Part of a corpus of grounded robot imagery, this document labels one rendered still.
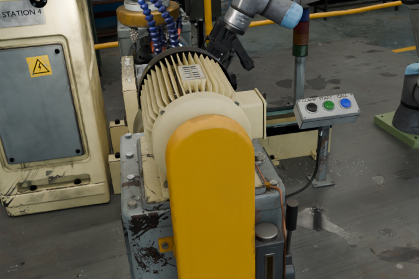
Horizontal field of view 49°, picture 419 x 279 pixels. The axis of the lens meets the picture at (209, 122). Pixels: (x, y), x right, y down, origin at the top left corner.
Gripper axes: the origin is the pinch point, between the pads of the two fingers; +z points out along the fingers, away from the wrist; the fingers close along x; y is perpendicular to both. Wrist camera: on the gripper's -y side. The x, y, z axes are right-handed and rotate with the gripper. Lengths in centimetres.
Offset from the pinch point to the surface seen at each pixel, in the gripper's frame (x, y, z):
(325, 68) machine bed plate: -74, -75, -10
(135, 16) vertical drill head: 2.1, 29.1, -11.2
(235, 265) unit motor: 74, 8, 5
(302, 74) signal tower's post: -34, -44, -10
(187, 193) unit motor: 74, 22, -5
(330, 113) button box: 20.1, -28.1, -12.2
